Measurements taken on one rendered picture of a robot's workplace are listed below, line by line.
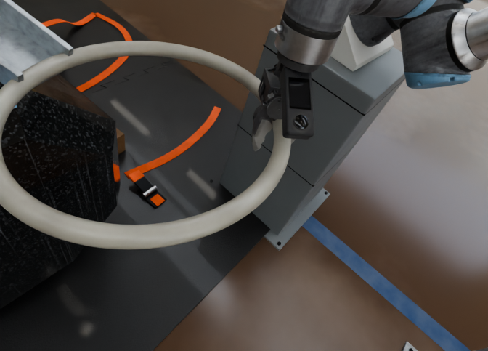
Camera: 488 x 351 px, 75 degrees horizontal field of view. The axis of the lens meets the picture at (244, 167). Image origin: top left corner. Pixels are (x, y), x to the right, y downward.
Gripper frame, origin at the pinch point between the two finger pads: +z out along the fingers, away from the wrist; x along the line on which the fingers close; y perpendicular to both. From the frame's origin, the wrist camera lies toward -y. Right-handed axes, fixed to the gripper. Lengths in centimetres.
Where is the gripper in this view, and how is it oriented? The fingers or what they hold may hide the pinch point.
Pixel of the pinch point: (269, 149)
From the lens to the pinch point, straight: 64.0
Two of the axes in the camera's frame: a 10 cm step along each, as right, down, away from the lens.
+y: -1.2, -7.6, 6.4
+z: -2.0, 6.5, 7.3
